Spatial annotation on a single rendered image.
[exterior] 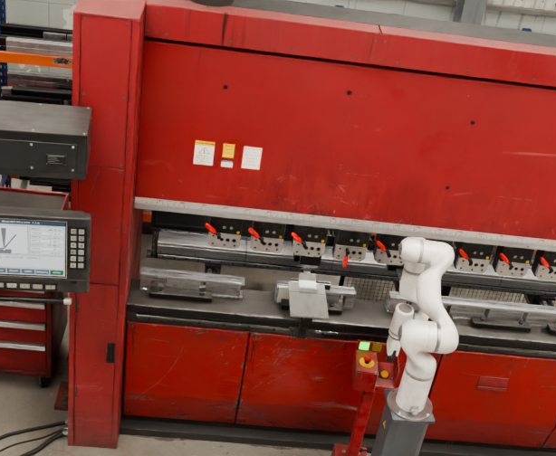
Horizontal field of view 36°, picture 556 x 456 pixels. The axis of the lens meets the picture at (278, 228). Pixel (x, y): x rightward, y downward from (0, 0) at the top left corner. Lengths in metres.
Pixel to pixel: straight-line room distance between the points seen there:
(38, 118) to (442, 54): 1.63
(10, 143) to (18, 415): 1.96
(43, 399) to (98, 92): 2.03
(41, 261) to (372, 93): 1.53
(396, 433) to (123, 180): 1.54
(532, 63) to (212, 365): 2.07
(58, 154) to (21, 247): 0.43
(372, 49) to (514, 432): 2.31
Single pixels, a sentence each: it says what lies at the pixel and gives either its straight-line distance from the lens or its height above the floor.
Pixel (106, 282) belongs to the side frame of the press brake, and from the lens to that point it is 3.91.
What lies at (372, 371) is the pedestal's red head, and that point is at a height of 0.78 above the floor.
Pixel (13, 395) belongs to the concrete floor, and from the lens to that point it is 4.92.
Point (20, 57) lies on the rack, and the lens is 5.36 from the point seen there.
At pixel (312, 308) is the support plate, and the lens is 4.00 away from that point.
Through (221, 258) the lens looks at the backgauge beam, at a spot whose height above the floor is 0.93.
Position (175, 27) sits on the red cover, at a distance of 3.52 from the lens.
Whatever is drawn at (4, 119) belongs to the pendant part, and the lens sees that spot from 3.29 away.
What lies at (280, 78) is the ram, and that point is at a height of 2.05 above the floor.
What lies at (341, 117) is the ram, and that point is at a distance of 3.70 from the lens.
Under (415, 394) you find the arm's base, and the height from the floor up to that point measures 1.11.
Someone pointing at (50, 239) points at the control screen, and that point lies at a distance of 3.41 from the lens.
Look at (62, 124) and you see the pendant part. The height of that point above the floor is 1.95.
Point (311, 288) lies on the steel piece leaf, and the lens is 4.13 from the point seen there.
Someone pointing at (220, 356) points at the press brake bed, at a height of 0.60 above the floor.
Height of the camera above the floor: 3.38
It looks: 32 degrees down
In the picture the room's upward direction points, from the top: 9 degrees clockwise
